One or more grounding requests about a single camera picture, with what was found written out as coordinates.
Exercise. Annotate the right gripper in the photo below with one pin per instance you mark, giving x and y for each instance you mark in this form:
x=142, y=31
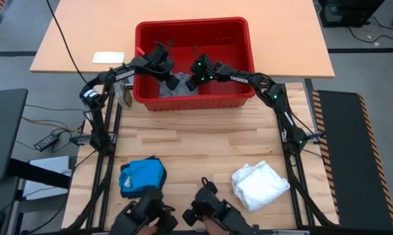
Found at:
x=204, y=70

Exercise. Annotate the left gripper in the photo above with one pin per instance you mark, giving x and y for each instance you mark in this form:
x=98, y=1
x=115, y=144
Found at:
x=160, y=63

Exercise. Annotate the grey garment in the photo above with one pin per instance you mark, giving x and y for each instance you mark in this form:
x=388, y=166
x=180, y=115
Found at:
x=181, y=89

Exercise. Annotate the red plastic laundry basket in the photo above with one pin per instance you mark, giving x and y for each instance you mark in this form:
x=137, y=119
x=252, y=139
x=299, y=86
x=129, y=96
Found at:
x=199, y=101

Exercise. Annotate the bright blue garment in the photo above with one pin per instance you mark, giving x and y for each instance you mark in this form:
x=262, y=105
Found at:
x=144, y=174

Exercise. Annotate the dark navy garment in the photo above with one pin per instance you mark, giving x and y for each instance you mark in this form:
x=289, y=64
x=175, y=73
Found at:
x=141, y=194

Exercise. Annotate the white garment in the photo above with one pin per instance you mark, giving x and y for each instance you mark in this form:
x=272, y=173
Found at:
x=258, y=186

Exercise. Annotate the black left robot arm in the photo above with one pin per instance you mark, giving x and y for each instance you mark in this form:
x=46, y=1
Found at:
x=98, y=114

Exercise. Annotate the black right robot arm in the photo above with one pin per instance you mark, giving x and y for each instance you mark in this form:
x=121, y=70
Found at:
x=281, y=104

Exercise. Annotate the red tag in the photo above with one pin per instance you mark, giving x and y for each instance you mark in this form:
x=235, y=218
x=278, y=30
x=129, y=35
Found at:
x=139, y=51

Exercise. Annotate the clear plastic bag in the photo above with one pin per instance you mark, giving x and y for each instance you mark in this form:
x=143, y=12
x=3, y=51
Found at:
x=123, y=96

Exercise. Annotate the tan wooden desk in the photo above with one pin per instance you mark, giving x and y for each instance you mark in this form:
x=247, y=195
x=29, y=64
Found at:
x=85, y=32

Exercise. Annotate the black power adapter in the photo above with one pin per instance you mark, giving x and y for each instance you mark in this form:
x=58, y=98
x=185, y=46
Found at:
x=46, y=142

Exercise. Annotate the person's hand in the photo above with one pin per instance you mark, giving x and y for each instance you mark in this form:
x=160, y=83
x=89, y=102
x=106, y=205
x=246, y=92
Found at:
x=147, y=230
x=213, y=228

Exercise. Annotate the white flat box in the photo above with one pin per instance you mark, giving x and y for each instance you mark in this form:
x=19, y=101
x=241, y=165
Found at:
x=49, y=163

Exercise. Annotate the black flat bar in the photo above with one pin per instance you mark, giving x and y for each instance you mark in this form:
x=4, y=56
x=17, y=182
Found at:
x=36, y=173

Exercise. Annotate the black equipment cabinet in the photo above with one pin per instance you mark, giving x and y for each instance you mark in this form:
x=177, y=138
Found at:
x=350, y=11

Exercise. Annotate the dark grey flat panel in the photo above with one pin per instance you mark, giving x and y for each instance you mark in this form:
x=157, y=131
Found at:
x=4, y=130

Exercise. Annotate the black hazard-striped floor mat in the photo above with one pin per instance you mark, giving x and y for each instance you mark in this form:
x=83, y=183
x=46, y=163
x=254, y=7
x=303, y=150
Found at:
x=350, y=182

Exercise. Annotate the black aluminium table frame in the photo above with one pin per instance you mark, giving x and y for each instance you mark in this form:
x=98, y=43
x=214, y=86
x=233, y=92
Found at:
x=271, y=86

